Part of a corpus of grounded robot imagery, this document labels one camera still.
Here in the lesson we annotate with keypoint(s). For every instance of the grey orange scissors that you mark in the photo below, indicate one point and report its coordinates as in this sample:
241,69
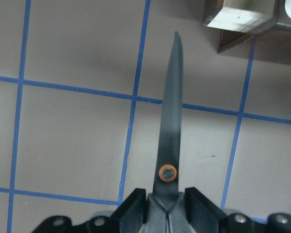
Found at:
166,211

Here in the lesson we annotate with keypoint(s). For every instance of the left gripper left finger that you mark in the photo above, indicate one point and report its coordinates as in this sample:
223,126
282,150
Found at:
127,218

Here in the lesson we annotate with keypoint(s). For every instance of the wooden drawer with white handle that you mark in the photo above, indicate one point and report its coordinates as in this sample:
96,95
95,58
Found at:
237,15

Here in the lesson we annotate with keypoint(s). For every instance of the dark brown drawer cabinet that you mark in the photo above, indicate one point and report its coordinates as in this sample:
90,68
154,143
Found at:
272,39

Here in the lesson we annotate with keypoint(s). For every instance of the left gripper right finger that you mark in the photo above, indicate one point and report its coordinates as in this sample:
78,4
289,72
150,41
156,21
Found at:
205,217

